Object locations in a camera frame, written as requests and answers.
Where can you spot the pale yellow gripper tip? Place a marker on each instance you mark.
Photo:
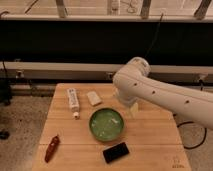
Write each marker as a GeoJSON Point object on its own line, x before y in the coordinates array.
{"type": "Point", "coordinates": [134, 109]}

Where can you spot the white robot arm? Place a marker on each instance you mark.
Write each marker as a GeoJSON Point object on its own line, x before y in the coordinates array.
{"type": "Point", "coordinates": [132, 82]}

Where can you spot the green round plate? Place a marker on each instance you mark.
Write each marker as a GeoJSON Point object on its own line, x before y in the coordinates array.
{"type": "Point", "coordinates": [106, 124]}

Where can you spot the white rectangular block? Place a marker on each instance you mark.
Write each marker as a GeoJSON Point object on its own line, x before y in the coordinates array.
{"type": "Point", "coordinates": [93, 98]}

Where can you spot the black smartphone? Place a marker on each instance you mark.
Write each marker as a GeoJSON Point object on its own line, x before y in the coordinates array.
{"type": "Point", "coordinates": [113, 153]}

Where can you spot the white tube with cap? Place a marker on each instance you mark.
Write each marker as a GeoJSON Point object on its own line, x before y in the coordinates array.
{"type": "Point", "coordinates": [73, 102]}

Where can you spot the black object left edge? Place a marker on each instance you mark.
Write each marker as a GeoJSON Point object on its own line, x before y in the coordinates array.
{"type": "Point", "coordinates": [5, 92]}

